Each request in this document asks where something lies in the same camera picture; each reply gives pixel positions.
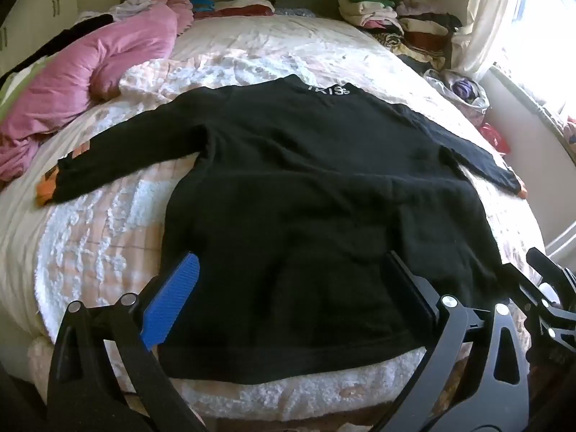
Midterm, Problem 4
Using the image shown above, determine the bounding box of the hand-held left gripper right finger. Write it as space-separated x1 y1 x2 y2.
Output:
373 250 529 432

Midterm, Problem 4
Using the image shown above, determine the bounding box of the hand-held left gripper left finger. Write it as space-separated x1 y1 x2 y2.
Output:
46 252 208 432

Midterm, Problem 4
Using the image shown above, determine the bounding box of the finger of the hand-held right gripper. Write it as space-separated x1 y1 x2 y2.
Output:
526 247 576 298
501 265 576 361

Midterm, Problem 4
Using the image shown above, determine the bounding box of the black sweater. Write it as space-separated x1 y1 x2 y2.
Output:
37 74 528 385

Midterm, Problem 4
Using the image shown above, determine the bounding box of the clear plastic bag of clothes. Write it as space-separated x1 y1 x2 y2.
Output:
423 68 491 122

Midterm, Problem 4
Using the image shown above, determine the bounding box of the pile of folded clothes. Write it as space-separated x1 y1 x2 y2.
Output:
337 0 464 66

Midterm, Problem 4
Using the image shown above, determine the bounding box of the fluffy peach and white blanket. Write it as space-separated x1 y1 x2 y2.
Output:
27 58 547 410

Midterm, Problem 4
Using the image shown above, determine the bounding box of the red bag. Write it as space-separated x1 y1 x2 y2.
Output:
479 122 511 154

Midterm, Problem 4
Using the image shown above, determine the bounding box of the pink duvet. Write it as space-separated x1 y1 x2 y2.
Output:
0 0 194 181

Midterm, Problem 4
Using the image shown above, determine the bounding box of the window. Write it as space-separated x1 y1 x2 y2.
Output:
513 0 576 118

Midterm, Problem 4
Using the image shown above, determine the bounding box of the green cloth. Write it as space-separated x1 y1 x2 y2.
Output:
0 60 46 104

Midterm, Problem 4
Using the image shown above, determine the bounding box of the cream curtain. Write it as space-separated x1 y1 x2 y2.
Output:
450 0 534 82

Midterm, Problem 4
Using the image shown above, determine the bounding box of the cream quilted bedspread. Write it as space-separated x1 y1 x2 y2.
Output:
168 13 451 100

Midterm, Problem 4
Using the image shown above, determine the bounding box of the black cloth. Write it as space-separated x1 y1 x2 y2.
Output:
0 13 115 82

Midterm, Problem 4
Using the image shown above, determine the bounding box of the white cloth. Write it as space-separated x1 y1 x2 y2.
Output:
108 0 156 21

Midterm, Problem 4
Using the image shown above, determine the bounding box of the cream wardrobe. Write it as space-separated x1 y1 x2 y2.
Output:
0 0 82 73

